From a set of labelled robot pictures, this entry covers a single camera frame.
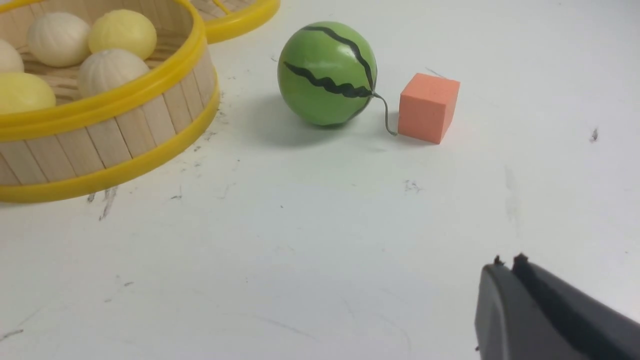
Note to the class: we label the orange foam cube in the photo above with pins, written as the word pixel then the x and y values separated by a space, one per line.
pixel 426 107

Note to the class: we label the yellow bun front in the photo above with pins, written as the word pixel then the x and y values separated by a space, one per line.
pixel 24 92

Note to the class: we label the yellow-rimmed woven steamer lid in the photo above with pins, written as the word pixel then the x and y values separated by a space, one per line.
pixel 229 19

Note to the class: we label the white bun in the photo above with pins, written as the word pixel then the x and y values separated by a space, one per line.
pixel 59 39
pixel 107 70
pixel 10 59

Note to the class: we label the green toy watermelon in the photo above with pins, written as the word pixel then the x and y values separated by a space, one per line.
pixel 327 73

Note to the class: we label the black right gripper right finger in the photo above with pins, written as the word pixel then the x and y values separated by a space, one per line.
pixel 590 327

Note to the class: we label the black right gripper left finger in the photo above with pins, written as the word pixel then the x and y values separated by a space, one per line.
pixel 509 324

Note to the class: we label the yellow bun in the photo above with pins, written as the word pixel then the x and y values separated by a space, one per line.
pixel 24 92
pixel 123 29

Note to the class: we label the yellow-rimmed bamboo steamer tray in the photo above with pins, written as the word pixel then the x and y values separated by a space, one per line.
pixel 87 144

